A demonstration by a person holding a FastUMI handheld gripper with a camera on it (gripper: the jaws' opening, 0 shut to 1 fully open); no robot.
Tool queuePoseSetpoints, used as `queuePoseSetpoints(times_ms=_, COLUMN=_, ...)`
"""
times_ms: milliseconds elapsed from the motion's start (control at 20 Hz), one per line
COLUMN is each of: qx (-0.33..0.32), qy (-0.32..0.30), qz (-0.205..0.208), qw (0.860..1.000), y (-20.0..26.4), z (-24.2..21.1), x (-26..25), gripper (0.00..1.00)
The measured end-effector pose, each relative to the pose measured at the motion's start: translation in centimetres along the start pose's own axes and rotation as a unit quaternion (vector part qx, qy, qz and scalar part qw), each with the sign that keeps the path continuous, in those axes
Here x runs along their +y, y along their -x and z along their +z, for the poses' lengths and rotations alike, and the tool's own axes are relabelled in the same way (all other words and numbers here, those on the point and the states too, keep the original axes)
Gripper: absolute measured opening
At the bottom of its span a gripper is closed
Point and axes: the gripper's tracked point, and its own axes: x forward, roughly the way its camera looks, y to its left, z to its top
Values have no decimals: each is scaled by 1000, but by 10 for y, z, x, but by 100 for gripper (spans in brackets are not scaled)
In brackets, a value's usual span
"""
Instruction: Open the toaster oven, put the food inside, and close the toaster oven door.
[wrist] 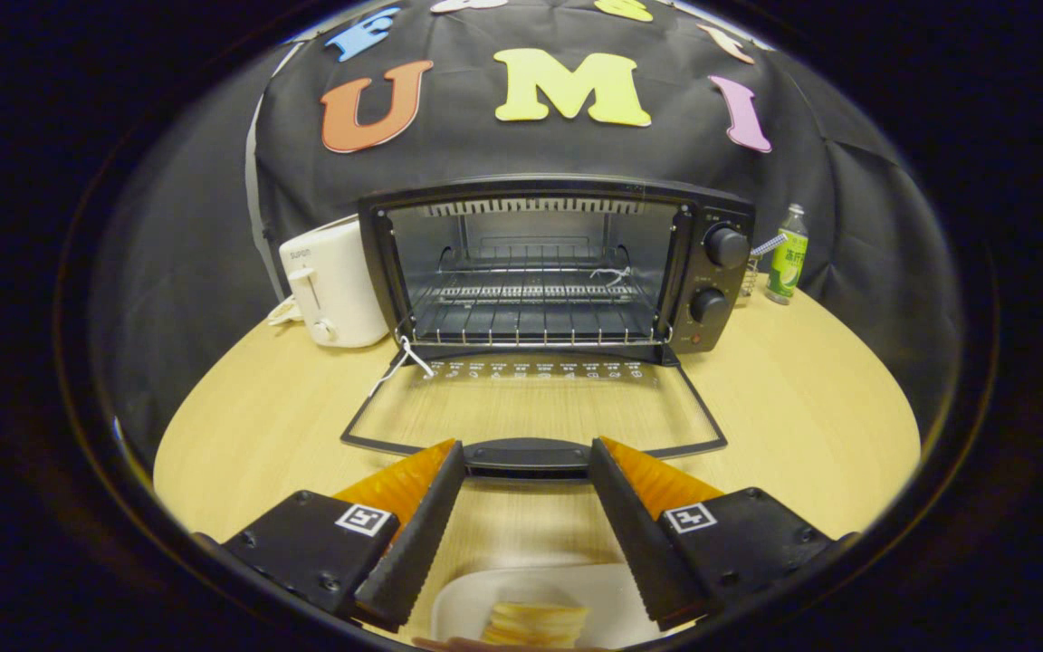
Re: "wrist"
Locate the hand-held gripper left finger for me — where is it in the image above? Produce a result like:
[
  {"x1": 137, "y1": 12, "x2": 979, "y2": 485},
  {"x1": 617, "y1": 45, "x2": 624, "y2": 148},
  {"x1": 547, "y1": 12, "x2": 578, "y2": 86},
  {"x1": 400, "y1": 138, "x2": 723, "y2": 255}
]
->
[{"x1": 191, "y1": 439, "x2": 466, "y2": 633}]

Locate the white pop-up toaster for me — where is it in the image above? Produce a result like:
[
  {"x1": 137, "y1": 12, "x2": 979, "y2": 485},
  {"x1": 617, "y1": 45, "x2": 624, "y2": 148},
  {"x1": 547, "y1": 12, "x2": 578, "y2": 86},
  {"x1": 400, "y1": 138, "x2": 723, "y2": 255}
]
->
[{"x1": 279, "y1": 217, "x2": 390, "y2": 349}]

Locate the black toaster oven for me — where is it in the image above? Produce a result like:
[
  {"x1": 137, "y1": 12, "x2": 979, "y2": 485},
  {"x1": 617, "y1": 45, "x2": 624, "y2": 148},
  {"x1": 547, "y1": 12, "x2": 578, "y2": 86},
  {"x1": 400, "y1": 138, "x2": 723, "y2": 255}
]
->
[{"x1": 340, "y1": 174, "x2": 756, "y2": 479}]

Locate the black backdrop cloth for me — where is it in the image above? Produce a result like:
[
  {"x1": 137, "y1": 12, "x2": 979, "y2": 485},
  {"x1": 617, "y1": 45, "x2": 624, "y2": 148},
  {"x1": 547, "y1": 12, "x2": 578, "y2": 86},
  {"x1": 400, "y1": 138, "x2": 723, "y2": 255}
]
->
[{"x1": 91, "y1": 0, "x2": 966, "y2": 454}]

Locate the golden bread roll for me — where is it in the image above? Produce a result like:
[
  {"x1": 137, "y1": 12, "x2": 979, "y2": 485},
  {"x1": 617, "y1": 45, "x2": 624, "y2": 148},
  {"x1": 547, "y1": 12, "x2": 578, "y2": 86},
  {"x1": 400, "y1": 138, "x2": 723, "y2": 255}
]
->
[{"x1": 482, "y1": 601, "x2": 591, "y2": 647}]

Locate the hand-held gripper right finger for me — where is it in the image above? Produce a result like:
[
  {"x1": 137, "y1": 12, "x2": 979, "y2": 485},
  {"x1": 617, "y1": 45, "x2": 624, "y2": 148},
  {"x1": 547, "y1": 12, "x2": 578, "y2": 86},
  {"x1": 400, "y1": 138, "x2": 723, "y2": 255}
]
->
[{"x1": 588, "y1": 436, "x2": 857, "y2": 630}]

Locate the green label drink bottle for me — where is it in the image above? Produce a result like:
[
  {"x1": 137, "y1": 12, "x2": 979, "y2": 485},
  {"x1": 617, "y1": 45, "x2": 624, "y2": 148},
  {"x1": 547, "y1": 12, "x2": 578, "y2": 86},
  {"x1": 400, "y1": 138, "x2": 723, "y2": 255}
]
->
[{"x1": 764, "y1": 203, "x2": 809, "y2": 306}]

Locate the white oval plate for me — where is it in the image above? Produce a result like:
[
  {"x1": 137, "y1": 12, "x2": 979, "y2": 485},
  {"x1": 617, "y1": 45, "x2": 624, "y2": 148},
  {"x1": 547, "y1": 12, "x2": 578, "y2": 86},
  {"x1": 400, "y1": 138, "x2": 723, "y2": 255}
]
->
[{"x1": 431, "y1": 563, "x2": 667, "y2": 649}]

